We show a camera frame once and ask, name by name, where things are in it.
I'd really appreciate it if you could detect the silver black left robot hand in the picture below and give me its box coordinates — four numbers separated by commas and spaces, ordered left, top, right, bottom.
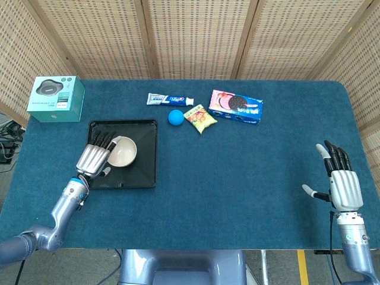
75, 129, 120, 179

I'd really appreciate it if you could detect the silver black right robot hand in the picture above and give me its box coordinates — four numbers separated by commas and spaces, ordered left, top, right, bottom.
302, 140, 365, 213

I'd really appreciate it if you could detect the cream ribbed bowl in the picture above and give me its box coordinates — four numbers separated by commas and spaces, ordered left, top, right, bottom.
106, 135, 138, 167

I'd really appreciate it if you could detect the black plastic tray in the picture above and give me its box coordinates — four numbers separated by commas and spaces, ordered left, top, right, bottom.
85, 119, 158, 190

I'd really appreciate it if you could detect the teal product box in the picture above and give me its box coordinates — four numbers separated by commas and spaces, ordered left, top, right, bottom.
26, 75, 86, 123

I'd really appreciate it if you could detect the white blue toothpaste tube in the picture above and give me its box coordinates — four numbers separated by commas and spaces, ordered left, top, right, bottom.
145, 92, 195, 107

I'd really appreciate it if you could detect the blue ball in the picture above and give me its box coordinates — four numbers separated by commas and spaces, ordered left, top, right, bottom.
167, 109, 185, 126

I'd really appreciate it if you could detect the blue table cloth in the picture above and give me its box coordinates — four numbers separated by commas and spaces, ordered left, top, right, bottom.
0, 78, 380, 251

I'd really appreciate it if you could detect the white table leg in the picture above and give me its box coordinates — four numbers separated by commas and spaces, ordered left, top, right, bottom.
260, 249, 268, 285

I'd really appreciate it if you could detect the grey-blue robot torso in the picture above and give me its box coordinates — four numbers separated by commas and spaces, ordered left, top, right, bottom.
118, 249, 247, 285

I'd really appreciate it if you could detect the woven bamboo screen panel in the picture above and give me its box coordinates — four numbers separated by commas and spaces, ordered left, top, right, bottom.
308, 0, 380, 214
139, 0, 259, 80
28, 0, 160, 80
0, 0, 78, 127
230, 0, 373, 81

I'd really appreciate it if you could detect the yellow snack packet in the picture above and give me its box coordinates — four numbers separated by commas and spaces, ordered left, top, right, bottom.
183, 103, 219, 135

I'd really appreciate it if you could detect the blue cookie box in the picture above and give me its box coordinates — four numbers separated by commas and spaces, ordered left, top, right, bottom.
208, 89, 264, 126

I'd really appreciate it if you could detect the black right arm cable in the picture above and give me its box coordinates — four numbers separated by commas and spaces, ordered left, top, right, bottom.
328, 210, 343, 285

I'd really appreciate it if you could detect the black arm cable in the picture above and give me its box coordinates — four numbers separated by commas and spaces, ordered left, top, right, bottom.
17, 259, 27, 285
328, 210, 343, 285

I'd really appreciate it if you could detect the black floor cable tangle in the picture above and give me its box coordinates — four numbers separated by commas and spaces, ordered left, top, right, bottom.
0, 120, 26, 164

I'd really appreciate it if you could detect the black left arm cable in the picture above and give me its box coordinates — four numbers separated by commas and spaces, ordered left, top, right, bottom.
17, 259, 27, 285

